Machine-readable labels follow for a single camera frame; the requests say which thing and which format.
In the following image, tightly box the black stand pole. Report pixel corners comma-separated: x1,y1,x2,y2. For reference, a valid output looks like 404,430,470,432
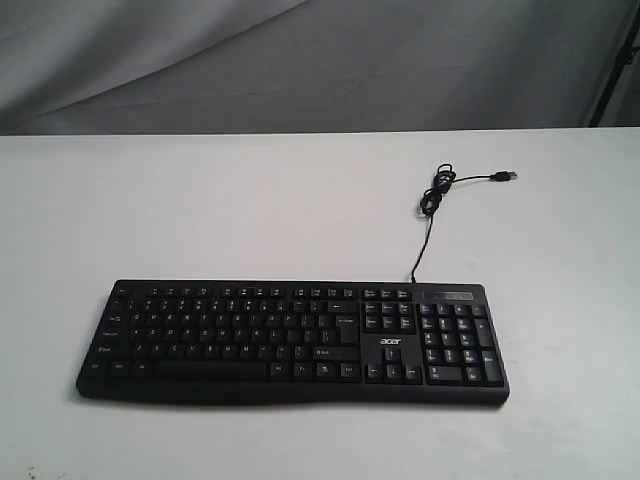
582,1,639,128

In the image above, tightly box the grey backdrop cloth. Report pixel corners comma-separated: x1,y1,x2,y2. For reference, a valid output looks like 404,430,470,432
1,1,638,135

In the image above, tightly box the black USB cable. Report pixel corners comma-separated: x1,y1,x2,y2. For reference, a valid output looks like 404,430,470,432
409,163,519,283

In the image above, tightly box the black acer keyboard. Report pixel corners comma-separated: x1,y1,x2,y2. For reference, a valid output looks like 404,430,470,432
76,279,510,406

